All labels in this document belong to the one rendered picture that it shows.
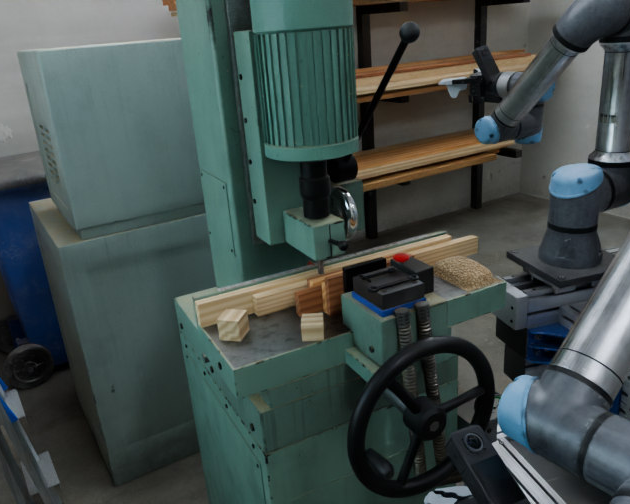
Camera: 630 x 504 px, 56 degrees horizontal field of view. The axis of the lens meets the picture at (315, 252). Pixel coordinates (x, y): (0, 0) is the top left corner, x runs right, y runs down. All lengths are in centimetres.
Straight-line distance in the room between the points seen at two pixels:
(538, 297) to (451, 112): 306
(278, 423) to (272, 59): 63
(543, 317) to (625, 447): 95
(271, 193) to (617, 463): 80
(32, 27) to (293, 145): 234
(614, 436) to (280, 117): 71
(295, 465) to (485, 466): 52
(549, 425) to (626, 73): 109
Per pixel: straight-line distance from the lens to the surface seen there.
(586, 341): 72
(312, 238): 113
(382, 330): 100
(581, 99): 474
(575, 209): 156
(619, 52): 162
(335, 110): 105
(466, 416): 136
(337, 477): 125
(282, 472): 117
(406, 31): 107
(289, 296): 118
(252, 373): 103
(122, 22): 334
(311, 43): 103
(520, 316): 155
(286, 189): 122
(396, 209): 431
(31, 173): 268
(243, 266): 134
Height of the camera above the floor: 142
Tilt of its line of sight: 21 degrees down
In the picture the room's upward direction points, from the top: 4 degrees counter-clockwise
